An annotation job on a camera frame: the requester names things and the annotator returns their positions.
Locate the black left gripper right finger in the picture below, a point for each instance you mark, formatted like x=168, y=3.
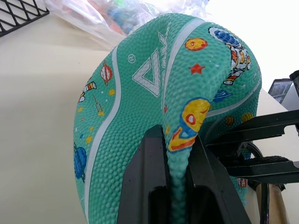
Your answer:
x=210, y=186

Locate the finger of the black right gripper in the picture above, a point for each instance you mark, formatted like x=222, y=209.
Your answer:
x=257, y=169
x=257, y=127

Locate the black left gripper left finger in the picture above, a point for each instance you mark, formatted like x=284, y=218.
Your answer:
x=144, y=182

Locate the gold and black hand pump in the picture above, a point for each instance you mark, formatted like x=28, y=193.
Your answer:
x=276, y=205

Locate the teal deflated cartoon-print ball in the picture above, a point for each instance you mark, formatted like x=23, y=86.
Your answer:
x=140, y=105

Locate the small monitor screen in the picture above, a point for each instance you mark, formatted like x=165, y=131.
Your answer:
x=280, y=89

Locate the plastic bag with colourful items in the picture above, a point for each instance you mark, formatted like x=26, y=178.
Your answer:
x=81, y=14

